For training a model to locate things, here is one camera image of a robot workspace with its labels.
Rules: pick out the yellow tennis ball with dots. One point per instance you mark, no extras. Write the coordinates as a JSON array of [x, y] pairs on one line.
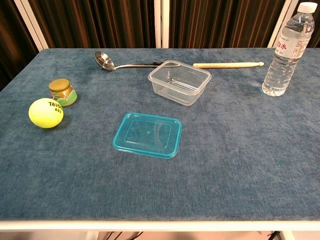
[[45, 115]]

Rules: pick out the wooden drumstick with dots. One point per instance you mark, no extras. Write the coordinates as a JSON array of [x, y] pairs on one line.
[[225, 65]]

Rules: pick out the blue velvet table cover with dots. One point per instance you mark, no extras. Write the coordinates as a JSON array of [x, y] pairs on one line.
[[160, 185]]

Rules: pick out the stainless steel ladle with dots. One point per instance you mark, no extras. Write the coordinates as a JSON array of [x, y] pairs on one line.
[[105, 61]]

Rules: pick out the small jar with gold lid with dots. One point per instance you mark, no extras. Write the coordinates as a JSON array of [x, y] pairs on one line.
[[61, 91]]

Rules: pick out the teal plastic lid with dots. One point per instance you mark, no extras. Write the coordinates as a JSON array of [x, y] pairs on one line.
[[147, 135]]

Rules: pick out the clear plastic container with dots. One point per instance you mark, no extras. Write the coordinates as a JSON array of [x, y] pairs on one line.
[[180, 87]]

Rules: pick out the clear plastic water bottle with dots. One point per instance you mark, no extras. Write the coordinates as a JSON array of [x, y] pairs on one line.
[[282, 70]]

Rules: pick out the white table frame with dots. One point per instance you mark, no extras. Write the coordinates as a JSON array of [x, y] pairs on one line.
[[160, 225]]

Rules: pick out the white frame post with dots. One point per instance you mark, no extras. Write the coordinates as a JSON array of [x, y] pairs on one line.
[[281, 27], [31, 23], [162, 23]]

